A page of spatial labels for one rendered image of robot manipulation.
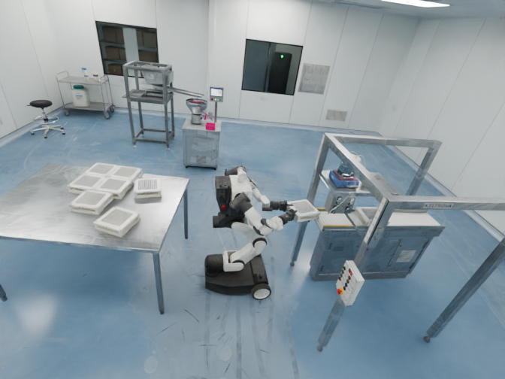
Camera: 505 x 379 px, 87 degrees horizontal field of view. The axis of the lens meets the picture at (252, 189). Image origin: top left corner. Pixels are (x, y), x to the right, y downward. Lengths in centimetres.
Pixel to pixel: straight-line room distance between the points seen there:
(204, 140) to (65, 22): 454
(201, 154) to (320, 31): 425
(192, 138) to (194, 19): 329
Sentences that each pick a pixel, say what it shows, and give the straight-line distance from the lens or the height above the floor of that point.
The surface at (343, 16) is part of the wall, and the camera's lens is 758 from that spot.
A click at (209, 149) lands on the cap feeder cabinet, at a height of 42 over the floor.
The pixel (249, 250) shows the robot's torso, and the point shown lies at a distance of 273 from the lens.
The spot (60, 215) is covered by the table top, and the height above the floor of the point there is 86.
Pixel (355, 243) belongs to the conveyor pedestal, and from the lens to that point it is 300.
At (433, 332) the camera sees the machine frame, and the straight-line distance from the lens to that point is 327.
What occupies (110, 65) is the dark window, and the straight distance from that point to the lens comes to 783.
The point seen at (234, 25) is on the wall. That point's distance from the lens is 716.
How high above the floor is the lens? 240
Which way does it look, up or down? 32 degrees down
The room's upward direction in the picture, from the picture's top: 8 degrees clockwise
